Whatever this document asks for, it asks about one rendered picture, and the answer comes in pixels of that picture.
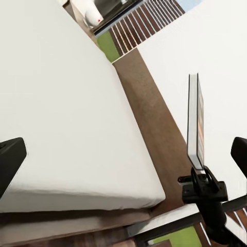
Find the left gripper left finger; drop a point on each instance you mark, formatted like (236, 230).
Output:
(12, 154)

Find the fixed window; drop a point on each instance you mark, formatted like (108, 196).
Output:
(190, 231)
(137, 21)

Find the table lamp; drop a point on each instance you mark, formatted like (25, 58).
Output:
(106, 9)

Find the hardback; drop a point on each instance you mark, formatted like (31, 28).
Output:
(195, 123)

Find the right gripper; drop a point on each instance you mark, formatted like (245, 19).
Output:
(208, 196)

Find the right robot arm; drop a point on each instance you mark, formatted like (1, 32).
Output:
(209, 194)

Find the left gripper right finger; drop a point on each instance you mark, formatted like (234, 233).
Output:
(239, 153)

